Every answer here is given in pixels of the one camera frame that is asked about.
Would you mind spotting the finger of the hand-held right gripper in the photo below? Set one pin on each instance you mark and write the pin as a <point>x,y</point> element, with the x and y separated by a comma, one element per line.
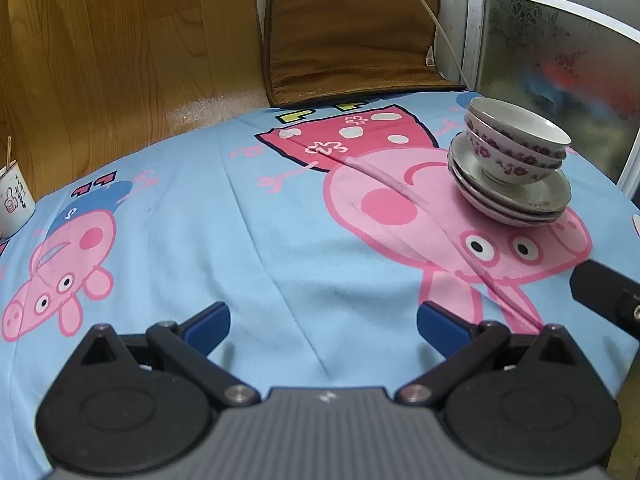
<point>607,287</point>

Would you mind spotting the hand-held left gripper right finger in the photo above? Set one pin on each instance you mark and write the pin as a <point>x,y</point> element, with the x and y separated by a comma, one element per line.
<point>442,327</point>

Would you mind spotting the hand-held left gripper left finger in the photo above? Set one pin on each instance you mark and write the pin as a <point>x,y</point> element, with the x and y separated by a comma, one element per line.
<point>207,327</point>

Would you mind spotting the white bowl purple floral rim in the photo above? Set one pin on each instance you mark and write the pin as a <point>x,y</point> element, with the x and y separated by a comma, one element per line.
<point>520,122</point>
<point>510,167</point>

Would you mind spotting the blue cartoon printed blanket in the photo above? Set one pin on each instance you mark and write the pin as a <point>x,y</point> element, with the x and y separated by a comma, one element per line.
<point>280,240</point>

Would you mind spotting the white printed paper cup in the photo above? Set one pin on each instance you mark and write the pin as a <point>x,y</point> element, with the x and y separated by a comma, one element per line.
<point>14,200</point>

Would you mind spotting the frosted glass sliding door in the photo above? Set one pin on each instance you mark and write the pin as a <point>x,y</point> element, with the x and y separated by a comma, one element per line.
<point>560,50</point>

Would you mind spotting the thin wooden stick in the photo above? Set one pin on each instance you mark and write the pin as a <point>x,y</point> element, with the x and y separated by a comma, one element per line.
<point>9,150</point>

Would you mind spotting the brown seat cushion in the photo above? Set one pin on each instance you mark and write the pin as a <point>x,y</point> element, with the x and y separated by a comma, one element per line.
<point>350,35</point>

